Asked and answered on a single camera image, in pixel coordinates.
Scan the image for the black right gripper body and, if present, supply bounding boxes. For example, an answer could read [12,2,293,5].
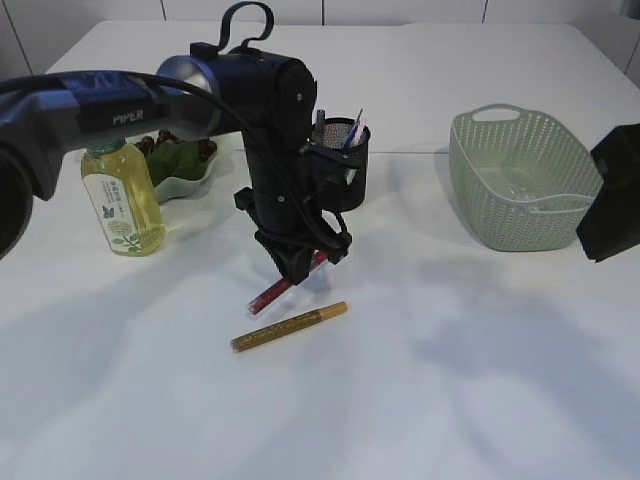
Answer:
[577,124,640,262]

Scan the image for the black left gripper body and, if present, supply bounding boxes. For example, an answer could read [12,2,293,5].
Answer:
[234,149,350,285]

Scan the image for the silver glitter pen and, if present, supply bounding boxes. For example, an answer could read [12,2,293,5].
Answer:
[313,109,326,144]

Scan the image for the clear plastic ruler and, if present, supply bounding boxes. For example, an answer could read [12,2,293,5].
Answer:
[342,109,364,150]

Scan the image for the clear plastic sheet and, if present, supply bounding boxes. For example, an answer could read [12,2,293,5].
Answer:
[498,182,547,202]

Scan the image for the blue scissors with sheath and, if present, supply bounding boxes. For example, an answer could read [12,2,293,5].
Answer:
[342,120,360,150]

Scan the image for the red glitter pen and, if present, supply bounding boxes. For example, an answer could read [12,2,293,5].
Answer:
[248,251,327,315]

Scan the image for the purple grape bunch with leaves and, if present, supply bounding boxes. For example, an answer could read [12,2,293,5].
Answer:
[134,130,218,186]

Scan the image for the gold glitter pen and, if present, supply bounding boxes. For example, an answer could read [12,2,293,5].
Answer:
[231,302,348,353]

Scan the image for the yellow tea bottle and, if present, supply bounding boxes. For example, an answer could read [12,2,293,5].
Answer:
[80,140,165,257]

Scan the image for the pink scissors with sheath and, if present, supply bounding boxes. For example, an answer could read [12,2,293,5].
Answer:
[350,118,366,147]

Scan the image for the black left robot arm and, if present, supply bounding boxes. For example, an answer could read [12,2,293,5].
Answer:
[1,44,352,283]

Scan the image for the black mesh pen holder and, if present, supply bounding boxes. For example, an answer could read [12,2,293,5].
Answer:
[312,117,371,213]

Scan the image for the green plastic woven basket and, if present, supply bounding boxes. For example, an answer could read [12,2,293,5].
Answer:
[449,105,603,252]

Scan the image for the green wavy glass plate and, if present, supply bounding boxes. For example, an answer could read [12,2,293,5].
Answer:
[146,137,218,203]

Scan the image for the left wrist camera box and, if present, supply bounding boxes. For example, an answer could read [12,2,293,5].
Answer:
[299,141,367,211]

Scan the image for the black cable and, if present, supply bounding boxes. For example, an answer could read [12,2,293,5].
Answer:
[0,0,351,251]

